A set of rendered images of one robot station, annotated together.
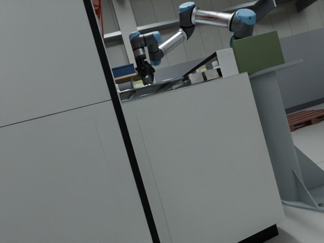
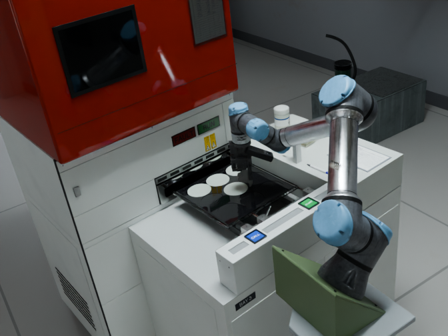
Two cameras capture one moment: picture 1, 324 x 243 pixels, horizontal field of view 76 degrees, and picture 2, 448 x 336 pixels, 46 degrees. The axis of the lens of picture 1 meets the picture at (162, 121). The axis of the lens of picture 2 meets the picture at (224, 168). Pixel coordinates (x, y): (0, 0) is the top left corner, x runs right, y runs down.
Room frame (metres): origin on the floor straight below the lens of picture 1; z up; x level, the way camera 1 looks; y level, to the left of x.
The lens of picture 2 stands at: (0.58, -1.67, 2.08)
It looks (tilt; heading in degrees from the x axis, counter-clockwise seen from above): 30 degrees down; 69
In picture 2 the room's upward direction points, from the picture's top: 8 degrees counter-clockwise
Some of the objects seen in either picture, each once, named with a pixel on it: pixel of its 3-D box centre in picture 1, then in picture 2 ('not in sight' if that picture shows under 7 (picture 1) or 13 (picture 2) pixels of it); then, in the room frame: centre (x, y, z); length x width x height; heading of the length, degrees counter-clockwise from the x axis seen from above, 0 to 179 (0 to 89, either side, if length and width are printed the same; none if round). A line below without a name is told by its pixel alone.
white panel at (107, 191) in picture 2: (102, 70); (160, 164); (1.03, 0.21, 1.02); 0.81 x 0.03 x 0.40; 14
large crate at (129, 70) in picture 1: (122, 74); not in sight; (3.48, 0.43, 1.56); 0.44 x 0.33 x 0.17; 98
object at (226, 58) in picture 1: (203, 76); (285, 235); (1.29, -0.33, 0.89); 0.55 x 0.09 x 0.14; 14
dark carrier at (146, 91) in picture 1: (146, 90); (234, 189); (1.27, 0.04, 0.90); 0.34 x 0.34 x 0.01; 14
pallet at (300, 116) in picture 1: (294, 120); not in sight; (3.28, -2.05, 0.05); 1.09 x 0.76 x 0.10; 98
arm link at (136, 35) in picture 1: (136, 42); (239, 118); (1.32, 0.02, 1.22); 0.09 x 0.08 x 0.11; 95
